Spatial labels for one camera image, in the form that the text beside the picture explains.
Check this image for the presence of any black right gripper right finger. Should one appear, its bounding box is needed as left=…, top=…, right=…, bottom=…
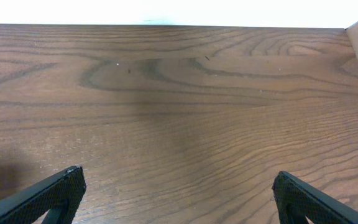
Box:
left=272, top=171, right=358, bottom=224

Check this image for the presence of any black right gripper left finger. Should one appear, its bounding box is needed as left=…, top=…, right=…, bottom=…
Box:
left=0, top=166, right=86, bottom=223

